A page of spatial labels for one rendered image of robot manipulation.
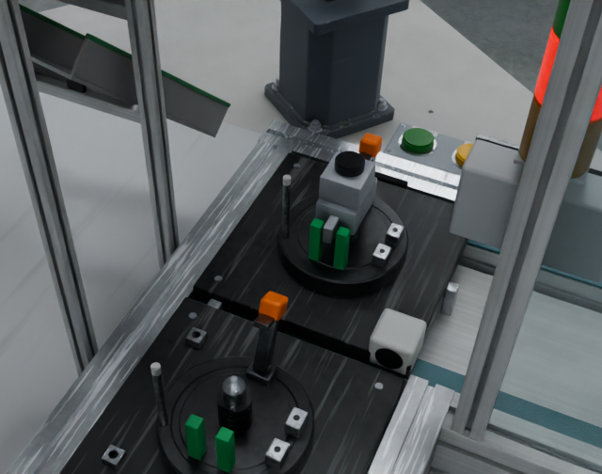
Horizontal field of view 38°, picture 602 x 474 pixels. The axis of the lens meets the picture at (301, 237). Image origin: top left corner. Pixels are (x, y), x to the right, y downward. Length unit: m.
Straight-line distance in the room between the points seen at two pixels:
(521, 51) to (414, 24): 1.62
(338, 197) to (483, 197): 0.24
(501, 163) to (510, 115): 0.70
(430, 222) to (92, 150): 0.51
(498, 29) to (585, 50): 2.67
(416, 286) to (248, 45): 0.65
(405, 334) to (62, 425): 0.33
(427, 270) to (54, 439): 0.41
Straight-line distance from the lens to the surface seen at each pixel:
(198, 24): 1.50
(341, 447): 0.80
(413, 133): 1.10
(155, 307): 0.92
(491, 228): 0.67
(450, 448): 0.86
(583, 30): 0.53
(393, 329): 0.85
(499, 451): 0.83
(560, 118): 0.57
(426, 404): 0.85
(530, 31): 3.24
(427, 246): 0.96
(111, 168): 1.22
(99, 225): 1.14
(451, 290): 0.93
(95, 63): 0.84
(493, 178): 0.64
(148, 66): 0.85
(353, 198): 0.86
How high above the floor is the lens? 1.65
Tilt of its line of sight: 46 degrees down
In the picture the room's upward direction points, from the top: 2 degrees clockwise
